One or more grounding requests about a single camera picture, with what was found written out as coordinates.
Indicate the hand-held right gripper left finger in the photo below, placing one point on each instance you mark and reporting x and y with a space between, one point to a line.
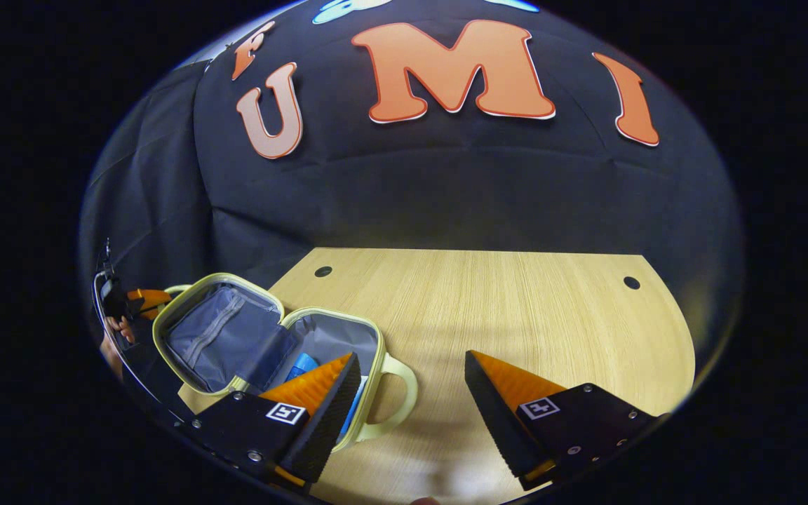
327 421

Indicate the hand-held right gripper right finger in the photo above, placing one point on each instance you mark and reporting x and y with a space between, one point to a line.
495 421

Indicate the blue skincare jar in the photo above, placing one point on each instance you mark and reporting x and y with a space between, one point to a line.
300 366

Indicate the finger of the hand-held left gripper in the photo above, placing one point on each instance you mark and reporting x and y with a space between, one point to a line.
148 300

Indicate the blue and white skincare tube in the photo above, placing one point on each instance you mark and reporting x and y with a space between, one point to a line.
355 408

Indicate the pale yellow small suitcase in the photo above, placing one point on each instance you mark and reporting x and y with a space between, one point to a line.
221 337

